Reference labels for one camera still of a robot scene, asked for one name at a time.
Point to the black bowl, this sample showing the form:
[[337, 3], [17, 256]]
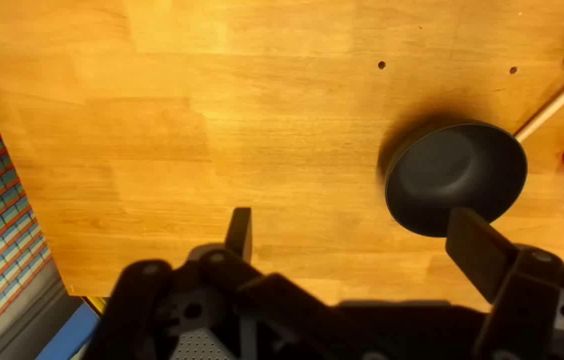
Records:
[[449, 173]]

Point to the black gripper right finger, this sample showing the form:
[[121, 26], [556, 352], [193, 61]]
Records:
[[479, 253]]

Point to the blue flat object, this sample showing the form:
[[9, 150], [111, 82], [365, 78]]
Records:
[[68, 332]]

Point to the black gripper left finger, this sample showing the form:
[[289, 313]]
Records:
[[238, 232]]

